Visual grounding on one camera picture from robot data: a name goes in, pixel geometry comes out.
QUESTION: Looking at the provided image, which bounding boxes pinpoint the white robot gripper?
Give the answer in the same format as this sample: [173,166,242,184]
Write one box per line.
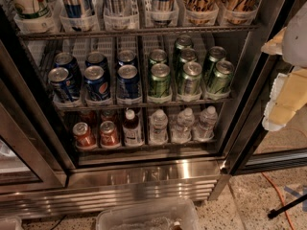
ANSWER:
[261,2,307,131]

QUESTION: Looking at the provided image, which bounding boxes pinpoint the gold tall can right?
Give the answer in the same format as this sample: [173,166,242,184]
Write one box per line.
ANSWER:
[217,0,258,25]

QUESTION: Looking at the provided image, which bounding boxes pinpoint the glass fridge door right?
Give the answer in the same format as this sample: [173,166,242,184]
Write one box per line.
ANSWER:
[225,0,306,175]

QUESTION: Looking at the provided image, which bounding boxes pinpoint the green soda can middle row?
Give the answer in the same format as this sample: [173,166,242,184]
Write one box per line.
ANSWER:
[177,48,198,70]

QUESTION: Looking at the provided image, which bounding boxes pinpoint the clear water bottle middle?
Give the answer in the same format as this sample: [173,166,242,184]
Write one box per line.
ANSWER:
[171,107,195,144]

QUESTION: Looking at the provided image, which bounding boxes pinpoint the clear water bottle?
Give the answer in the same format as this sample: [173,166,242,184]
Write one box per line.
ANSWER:
[193,105,218,142]
[150,109,168,145]
[171,107,195,144]

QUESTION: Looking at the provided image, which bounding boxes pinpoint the blue red bull can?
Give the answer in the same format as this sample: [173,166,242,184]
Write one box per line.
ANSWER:
[152,0,175,27]

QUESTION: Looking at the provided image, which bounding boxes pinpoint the blue pepsi can front right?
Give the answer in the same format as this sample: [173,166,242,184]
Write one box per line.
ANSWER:
[117,65,140,99]

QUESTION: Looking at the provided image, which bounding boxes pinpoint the blue pepsi can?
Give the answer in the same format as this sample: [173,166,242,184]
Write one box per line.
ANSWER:
[83,65,110,102]
[117,65,140,99]
[85,51,108,71]
[54,52,82,81]
[48,67,80,103]
[117,50,137,68]

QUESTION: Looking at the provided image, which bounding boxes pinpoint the blue pepsi can rear right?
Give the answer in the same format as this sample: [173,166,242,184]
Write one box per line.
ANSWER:
[117,50,137,68]

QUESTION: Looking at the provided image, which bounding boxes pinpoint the stainless steel fridge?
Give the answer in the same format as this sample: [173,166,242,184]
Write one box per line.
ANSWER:
[0,0,303,220]

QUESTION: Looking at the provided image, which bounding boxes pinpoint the red soda can rear right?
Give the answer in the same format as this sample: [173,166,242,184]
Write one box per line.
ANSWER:
[101,109,117,123]

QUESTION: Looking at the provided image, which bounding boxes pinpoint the red soda can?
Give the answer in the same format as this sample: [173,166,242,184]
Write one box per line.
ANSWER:
[101,109,117,123]
[100,121,120,147]
[80,110,97,127]
[73,122,96,149]

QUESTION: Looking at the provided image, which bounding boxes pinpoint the blue pepsi can front middle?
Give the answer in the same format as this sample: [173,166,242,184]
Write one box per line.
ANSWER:
[83,65,110,102]

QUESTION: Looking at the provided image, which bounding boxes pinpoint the red soda can front right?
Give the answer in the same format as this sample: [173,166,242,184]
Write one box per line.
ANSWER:
[100,121,120,147]

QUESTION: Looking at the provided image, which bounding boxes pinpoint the blue pepsi can rear middle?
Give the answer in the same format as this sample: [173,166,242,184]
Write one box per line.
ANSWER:
[85,51,108,71]

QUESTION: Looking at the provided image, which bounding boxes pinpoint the red soda can rear left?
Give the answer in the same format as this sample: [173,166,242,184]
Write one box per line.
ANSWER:
[80,110,97,127]

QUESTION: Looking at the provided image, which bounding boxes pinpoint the red soda can front left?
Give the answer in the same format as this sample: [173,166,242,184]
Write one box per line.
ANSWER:
[73,122,96,149]

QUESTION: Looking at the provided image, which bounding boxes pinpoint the blue pepsi can rear left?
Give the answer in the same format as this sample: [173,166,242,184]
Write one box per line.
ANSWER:
[54,52,82,81]

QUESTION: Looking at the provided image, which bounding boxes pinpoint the blue pepsi can front left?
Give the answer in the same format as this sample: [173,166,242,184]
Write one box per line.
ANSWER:
[48,67,80,103]

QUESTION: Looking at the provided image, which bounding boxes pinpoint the clear water bottle right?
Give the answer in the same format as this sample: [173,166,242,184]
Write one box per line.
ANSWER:
[193,105,218,142]

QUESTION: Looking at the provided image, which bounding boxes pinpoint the clear water bottle left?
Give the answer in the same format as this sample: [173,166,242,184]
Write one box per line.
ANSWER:
[150,109,168,145]

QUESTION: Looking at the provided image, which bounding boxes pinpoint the black stand leg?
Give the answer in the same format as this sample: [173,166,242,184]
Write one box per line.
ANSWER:
[268,194,307,219]

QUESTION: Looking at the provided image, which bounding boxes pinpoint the brown drink bottle white label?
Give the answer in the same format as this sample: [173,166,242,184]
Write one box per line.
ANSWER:
[123,109,143,147]

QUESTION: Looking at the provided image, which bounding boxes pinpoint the clear plastic bin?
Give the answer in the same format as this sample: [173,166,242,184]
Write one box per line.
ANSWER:
[95,198,201,230]

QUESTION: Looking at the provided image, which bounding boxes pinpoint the small clear container corner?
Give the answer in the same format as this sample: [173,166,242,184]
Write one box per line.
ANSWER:
[0,217,24,230]

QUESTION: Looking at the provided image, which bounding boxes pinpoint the orange cable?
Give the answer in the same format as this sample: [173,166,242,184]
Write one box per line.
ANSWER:
[260,172,296,230]

